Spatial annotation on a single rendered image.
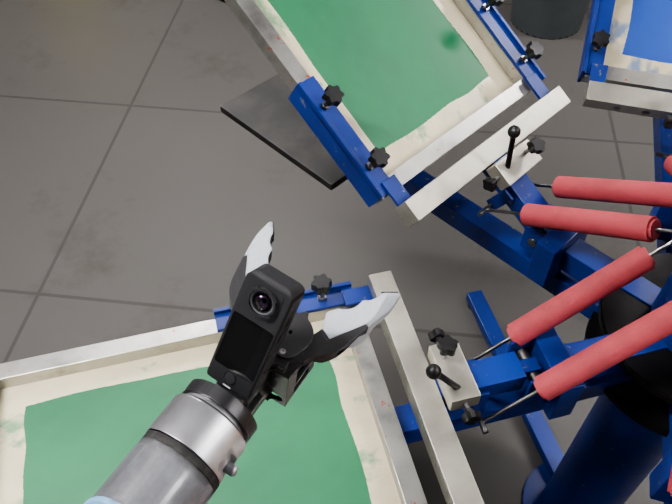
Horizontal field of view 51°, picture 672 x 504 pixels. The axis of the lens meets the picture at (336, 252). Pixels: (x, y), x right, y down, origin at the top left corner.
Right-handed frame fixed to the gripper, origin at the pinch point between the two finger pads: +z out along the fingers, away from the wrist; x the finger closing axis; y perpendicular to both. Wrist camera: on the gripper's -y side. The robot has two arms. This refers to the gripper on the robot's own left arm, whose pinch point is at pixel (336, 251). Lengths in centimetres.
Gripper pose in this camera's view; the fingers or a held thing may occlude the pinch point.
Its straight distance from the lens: 69.7
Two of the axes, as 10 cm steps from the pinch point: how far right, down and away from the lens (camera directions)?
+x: 8.5, 4.7, -2.2
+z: 5.1, -6.5, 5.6
